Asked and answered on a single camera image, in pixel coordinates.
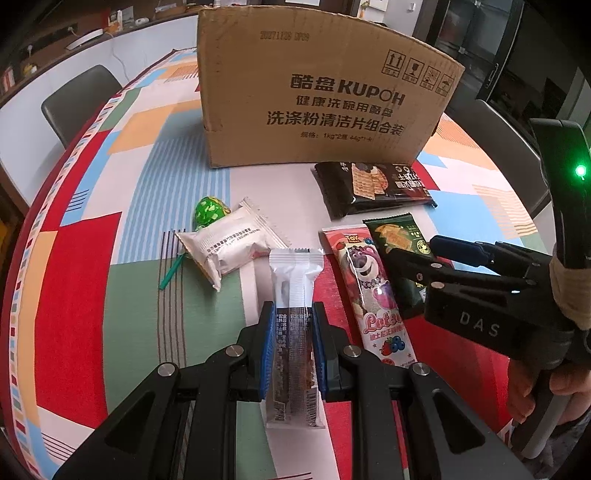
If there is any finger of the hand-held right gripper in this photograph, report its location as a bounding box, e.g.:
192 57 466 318
429 234 552 291
383 249 513 301

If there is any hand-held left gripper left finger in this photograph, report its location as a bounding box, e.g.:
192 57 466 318
53 301 278 480

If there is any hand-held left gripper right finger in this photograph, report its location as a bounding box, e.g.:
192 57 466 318
311 301 534 480

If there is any dark green cracker packet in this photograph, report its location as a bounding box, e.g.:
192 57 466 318
362 213 432 319

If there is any white and clear bar packet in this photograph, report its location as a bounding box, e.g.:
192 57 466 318
261 248 326 430

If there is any brown cardboard box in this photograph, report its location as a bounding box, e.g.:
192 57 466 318
196 7 466 169

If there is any person's right hand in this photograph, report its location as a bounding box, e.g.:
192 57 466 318
505 348 591 423

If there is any pink bear snack packet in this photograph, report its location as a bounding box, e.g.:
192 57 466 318
321 226 421 367

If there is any black cracker packet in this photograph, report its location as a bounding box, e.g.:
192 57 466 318
311 161 437 219

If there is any white pastry packet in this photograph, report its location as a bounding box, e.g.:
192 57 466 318
175 198 289 291

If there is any grey dining chair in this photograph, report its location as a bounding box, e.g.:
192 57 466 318
41 65 123 148
445 99 552 222

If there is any green lollipop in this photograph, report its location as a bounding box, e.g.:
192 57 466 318
158 196 230 291

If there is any dark glass sliding door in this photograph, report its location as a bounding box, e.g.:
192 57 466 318
434 0 506 81

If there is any white counter cabinet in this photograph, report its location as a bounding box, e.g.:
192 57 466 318
0 11 204 137

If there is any white round plate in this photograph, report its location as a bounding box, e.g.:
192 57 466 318
65 30 108 51

